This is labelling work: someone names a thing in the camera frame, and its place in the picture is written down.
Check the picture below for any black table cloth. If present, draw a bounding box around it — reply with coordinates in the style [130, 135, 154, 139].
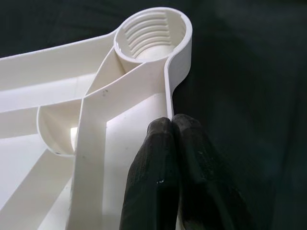
[0, 0, 307, 230]

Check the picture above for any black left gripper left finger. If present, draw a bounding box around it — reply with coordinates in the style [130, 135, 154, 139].
[121, 117, 180, 230]

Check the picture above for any white plastic ribbed table top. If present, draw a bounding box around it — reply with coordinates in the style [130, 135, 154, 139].
[0, 6, 194, 230]

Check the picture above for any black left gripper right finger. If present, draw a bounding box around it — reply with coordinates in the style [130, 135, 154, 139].
[172, 114, 256, 230]

